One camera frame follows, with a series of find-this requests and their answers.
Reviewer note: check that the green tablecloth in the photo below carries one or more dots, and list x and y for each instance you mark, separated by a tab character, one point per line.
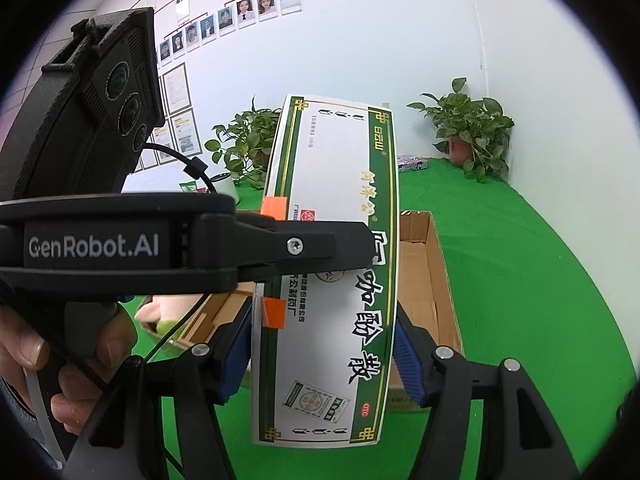
500	285

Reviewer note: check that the wall of framed certificates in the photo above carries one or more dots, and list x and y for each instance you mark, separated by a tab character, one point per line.
175	85

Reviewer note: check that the bushy potted green plant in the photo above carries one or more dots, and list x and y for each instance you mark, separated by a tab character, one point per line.
245	135

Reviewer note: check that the large cardboard box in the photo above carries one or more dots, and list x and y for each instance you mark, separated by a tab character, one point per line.
425	270

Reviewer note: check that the teal plush toy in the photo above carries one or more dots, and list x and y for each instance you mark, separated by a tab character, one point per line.
170	310

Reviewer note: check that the wall chart of portrait photos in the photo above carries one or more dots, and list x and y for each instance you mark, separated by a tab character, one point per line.
245	10

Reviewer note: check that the trailing potted green plant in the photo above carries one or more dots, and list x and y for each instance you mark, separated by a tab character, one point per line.
465	120

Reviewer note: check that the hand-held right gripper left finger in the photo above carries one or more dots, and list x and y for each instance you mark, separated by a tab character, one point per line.
235	355

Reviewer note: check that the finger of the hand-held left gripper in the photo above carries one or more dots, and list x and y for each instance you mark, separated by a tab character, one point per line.
330	250

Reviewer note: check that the person's left hand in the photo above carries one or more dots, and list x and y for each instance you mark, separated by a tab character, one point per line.
20	350

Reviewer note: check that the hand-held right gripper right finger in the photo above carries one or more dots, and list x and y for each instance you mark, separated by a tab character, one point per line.
410	360

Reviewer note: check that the white green medicine box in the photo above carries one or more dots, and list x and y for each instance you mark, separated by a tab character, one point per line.
325	360

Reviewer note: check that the blue patterned tissue pack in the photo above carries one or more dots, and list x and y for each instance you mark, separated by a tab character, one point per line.
412	164

